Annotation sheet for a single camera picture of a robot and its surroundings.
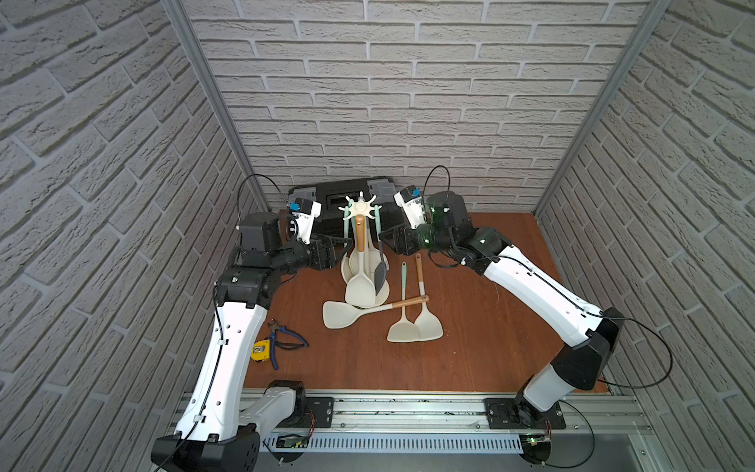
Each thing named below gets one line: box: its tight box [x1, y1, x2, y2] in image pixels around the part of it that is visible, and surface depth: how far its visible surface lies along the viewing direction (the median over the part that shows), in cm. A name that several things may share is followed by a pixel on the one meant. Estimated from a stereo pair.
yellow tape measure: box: [251, 339, 271, 361], surface depth 84 cm
